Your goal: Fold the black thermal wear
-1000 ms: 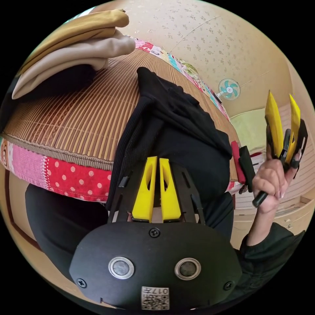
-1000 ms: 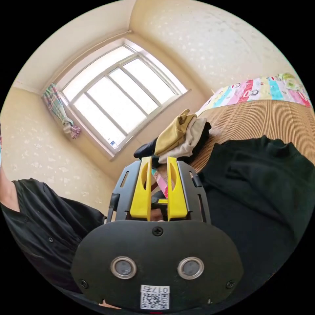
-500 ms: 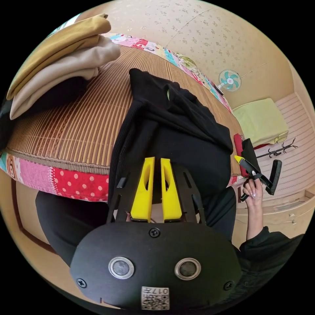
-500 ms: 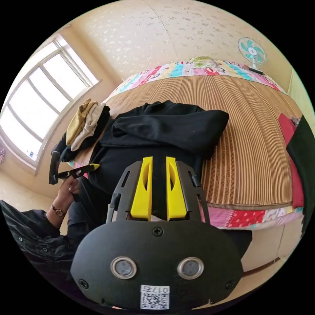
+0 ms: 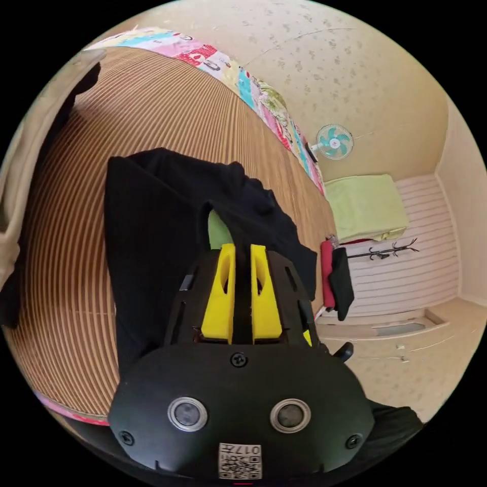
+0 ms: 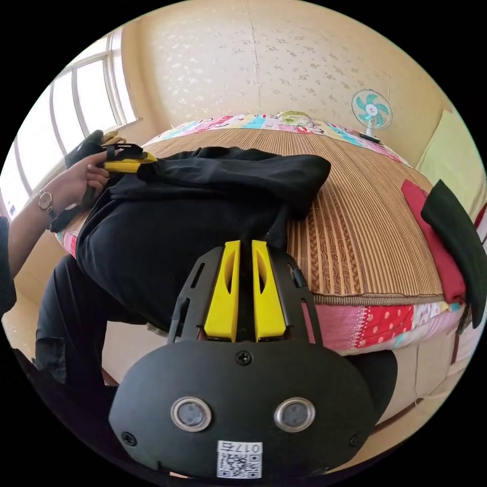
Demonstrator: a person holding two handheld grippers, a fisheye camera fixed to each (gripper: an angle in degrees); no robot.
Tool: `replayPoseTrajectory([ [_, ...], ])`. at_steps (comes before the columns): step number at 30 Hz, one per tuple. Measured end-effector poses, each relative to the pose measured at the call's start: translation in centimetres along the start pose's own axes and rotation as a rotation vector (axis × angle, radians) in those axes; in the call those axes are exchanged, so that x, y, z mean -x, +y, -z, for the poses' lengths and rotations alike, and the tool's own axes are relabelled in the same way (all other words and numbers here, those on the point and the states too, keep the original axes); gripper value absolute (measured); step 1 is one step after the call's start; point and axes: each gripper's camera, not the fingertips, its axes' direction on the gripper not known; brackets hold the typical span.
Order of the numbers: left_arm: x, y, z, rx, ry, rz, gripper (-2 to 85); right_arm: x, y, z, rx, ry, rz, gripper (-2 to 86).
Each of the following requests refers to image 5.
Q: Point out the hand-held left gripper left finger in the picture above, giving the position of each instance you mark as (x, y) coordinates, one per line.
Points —
(217, 308)

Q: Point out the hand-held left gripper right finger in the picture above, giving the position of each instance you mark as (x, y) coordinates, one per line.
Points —
(266, 312)

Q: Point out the black thermal wear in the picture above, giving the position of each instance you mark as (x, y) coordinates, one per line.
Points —
(152, 236)

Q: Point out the black coat rack with clothes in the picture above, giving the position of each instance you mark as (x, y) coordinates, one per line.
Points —
(340, 281)

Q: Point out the light green curtain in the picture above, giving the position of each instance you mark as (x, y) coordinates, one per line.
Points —
(365, 207)

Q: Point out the person's body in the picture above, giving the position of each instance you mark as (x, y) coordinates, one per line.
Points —
(397, 426)

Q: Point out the bed with woven mat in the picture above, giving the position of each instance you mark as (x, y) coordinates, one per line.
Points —
(125, 125)

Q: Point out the white and teal wall fan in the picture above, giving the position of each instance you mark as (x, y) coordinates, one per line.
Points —
(334, 142)

